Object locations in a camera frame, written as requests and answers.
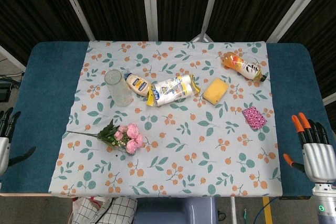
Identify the teal table mat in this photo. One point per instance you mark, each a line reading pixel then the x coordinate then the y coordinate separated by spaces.
pixel 36 119

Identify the floral printed tablecloth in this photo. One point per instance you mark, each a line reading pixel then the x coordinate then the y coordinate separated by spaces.
pixel 168 119

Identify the mayonnaise squeeze bottle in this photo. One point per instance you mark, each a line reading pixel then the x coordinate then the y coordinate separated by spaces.
pixel 136 83

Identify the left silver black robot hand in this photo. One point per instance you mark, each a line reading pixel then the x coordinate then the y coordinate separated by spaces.
pixel 3 148

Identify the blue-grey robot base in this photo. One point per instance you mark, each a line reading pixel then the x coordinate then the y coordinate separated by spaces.
pixel 176 211

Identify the white partition frame post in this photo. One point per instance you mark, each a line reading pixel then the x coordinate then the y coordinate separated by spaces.
pixel 76 5
pixel 11 57
pixel 207 6
pixel 296 5
pixel 150 6

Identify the pink artificial flower bouquet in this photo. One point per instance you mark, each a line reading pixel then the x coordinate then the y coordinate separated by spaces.
pixel 123 137

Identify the white black checked bag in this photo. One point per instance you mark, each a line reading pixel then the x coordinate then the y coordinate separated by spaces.
pixel 105 211

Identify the white plastic bag roll pack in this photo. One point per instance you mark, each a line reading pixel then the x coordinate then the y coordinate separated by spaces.
pixel 172 90

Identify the orange juice bottle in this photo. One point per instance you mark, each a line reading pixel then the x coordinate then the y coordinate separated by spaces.
pixel 242 66

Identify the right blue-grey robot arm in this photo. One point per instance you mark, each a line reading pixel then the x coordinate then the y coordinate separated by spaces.
pixel 325 203

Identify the clear glass cup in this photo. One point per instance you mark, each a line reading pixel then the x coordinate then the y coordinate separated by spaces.
pixel 118 87

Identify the pink scrub pad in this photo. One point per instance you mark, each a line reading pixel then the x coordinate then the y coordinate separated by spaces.
pixel 254 118

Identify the yellow sponge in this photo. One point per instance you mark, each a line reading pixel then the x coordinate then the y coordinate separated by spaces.
pixel 215 90

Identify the right silver robot hand orange fingertips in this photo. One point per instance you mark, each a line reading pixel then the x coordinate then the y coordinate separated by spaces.
pixel 317 155

